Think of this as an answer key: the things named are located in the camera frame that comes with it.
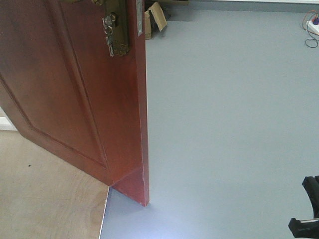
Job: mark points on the brown wooden door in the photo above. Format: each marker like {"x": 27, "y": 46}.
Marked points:
{"x": 63, "y": 91}

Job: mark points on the brass door lock plate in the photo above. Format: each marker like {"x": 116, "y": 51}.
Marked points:
{"x": 121, "y": 39}

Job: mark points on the flattened cardboard box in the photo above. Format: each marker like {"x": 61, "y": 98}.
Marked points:
{"x": 154, "y": 19}

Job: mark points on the keys in lock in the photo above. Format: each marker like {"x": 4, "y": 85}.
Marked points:
{"x": 109, "y": 24}

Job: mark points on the metal latch strike plate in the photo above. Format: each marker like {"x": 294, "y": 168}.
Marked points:
{"x": 139, "y": 16}

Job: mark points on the plywood base platform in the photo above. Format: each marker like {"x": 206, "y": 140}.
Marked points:
{"x": 44, "y": 197}

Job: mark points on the white power strip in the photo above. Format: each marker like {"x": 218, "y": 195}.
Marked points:
{"x": 310, "y": 27}

